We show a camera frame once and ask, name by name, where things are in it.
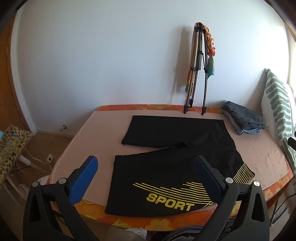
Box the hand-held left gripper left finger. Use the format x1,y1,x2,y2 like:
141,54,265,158
23,156,100,241

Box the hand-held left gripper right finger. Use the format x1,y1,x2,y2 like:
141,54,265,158
193,155,270,241

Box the black pants with yellow print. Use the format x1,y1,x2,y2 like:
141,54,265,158
105,115,256,217

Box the green and white patterned pillow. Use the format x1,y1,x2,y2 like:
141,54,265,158
261,69,296,172

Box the folded dark grey garment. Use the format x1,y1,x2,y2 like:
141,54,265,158
221,101,266,135

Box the leopard print cloth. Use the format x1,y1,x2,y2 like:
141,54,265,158
0,125,33,183

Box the grey metal tripod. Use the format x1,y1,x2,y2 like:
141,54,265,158
183,22,208,115

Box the wooden door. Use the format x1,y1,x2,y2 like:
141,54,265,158
0,14,35,133

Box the colourful patterned scarf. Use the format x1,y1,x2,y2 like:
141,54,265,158
185,22,218,94

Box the white power cable with plug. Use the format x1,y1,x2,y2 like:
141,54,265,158
19,148,54,173

